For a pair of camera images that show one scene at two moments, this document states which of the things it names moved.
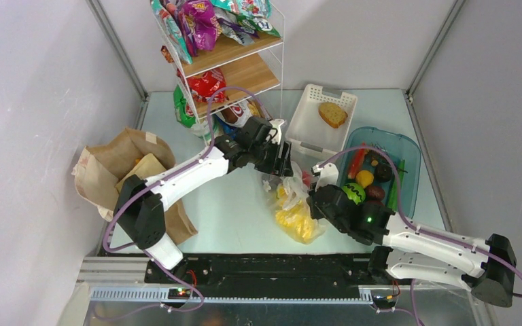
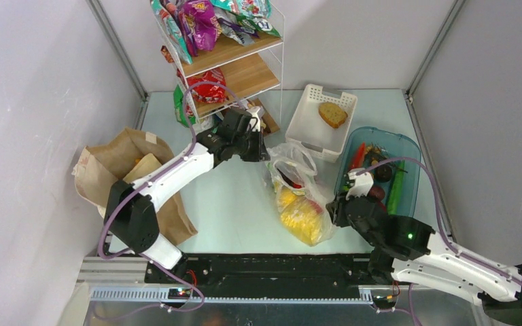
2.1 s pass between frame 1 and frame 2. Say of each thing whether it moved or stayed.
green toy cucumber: stayed
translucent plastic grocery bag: moved
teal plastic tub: stayed
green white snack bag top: stayed
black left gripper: moved
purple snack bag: stayed
